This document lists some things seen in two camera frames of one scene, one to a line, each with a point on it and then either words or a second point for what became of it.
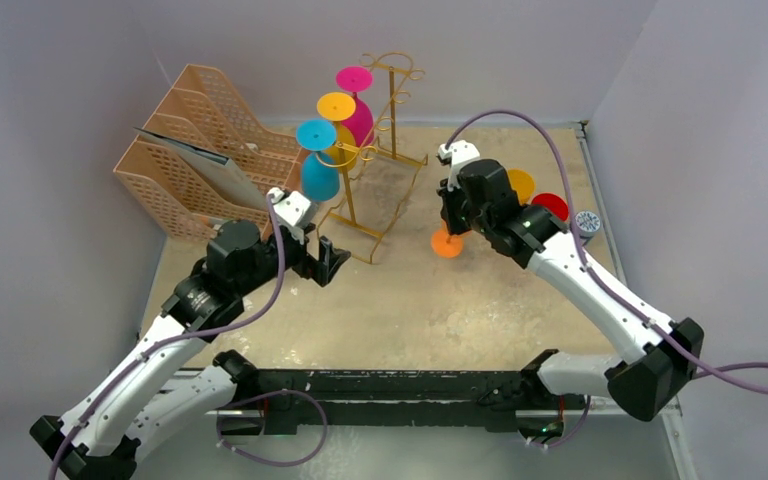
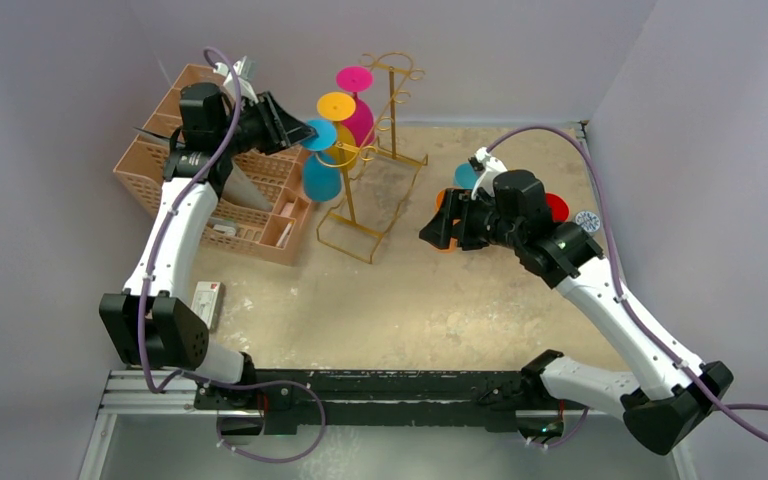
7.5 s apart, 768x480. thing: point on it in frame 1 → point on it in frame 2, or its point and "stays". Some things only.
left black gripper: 310,267 → 281,131
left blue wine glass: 320,170 stays
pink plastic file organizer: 180,194 stays
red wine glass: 555,204 stays
